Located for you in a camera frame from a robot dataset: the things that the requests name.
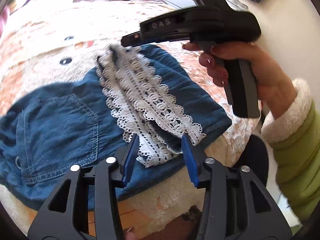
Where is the blue denim pants lace trim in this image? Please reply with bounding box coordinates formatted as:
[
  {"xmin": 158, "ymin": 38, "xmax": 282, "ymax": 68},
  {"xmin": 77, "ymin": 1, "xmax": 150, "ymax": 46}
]
[{"xmin": 1, "ymin": 44, "xmax": 232, "ymax": 210}]

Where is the green sleeve right forearm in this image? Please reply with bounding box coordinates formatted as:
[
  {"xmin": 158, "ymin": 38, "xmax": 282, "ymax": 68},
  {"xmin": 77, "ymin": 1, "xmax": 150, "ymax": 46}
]
[{"xmin": 261, "ymin": 79, "xmax": 319, "ymax": 222}]

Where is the right hand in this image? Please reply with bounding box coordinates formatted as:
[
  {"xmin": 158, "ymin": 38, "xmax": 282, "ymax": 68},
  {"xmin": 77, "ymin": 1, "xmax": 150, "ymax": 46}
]
[{"xmin": 182, "ymin": 42, "xmax": 297, "ymax": 119}]

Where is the peach snowman bedspread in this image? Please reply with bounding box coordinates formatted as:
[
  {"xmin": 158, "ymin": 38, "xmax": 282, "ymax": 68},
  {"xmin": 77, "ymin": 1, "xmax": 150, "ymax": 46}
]
[{"xmin": 0, "ymin": 0, "xmax": 263, "ymax": 238}]

